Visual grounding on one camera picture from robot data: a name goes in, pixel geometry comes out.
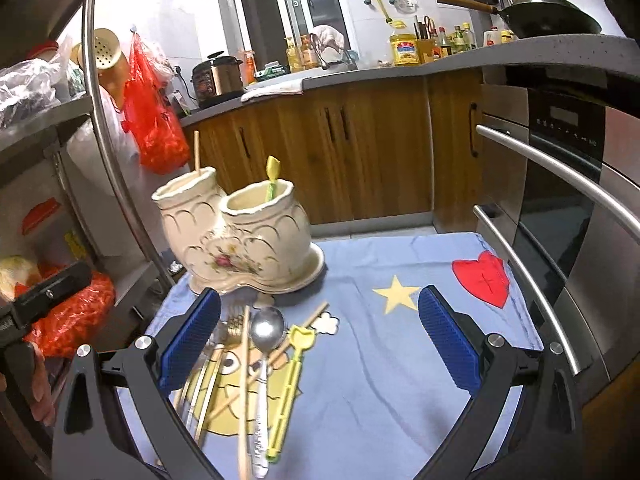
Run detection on wooden kitchen cabinets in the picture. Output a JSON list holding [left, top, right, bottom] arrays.
[[180, 72, 484, 233]]

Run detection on white plastic bag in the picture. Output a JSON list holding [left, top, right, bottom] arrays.
[[67, 85, 142, 181]]

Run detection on green box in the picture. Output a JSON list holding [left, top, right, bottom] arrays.
[[255, 61, 289, 81]]

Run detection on cream ceramic utensil holder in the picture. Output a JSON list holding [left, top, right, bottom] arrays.
[[151, 166, 326, 295]]

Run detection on wooden knife block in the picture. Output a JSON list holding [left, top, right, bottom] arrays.
[[414, 15, 436, 64]]

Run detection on row of sauce bottles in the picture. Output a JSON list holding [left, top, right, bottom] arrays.
[[430, 22, 477, 59]]

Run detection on yellow liquid bottle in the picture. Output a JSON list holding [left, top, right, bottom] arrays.
[[285, 37, 303, 74]]

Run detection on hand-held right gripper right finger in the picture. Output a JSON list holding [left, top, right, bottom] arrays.
[[415, 285, 583, 480]]

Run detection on yellow cooking oil bottle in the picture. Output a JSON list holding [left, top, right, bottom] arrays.
[[389, 20, 419, 67]]

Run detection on white jar red lid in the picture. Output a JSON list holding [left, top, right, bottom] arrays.
[[27, 40, 68, 96]]

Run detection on yellow label package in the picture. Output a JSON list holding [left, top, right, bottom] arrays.
[[65, 232, 89, 262]]

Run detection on pale yellow vegetable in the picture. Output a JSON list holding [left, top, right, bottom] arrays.
[[0, 255, 42, 302]]

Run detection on orange liquid bottle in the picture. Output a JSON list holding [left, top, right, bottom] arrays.
[[300, 35, 319, 69]]

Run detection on white dish towel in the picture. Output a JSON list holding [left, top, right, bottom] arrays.
[[241, 77, 306, 104]]

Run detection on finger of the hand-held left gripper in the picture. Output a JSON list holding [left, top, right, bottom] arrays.
[[12, 261, 94, 332]]

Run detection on black copper rice cooker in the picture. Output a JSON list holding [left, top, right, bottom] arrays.
[[191, 51, 245, 109]]

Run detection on grey kitchen countertop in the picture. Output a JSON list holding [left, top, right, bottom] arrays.
[[177, 35, 640, 128]]

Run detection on black wok wooden handle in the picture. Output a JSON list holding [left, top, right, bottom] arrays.
[[436, 0, 603, 40]]

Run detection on yellow green plastic spoon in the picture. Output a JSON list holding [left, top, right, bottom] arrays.
[[265, 155, 281, 206]]

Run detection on metal spoon white handle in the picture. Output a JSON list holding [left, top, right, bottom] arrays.
[[249, 306, 287, 466]]

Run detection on gold perforated ladle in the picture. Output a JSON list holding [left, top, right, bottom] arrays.
[[70, 28, 126, 111]]

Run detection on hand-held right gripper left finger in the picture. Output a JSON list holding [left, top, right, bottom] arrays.
[[50, 287, 223, 480]]

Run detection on blue printed cloth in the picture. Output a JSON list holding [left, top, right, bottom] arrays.
[[100, 232, 543, 480]]

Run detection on stainless steel built-in oven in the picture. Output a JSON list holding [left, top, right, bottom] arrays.
[[474, 65, 640, 401]]

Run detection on yellow gas hose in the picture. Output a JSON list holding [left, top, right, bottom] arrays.
[[366, 0, 394, 24]]

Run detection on person's left hand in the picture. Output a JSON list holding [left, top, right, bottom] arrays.
[[27, 342, 57, 429]]

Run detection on grey crumpled plastic bag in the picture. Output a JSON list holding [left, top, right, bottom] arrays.
[[0, 57, 61, 128]]

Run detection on orange red net bag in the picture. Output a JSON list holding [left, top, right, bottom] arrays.
[[15, 270, 117, 359]]

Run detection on sliding window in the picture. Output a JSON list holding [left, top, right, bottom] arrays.
[[232, 0, 351, 68]]

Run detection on yellow green plastic fork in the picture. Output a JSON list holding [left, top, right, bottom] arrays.
[[266, 325, 317, 463]]

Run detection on gold metal fork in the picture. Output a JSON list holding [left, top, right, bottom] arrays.
[[195, 310, 250, 448]]

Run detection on red lid plastic container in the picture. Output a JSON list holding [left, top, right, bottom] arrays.
[[21, 198, 62, 237]]

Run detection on red plastic bag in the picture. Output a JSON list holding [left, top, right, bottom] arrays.
[[122, 32, 191, 176]]

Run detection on white cloth on faucet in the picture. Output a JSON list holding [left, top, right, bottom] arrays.
[[310, 25, 346, 54]]

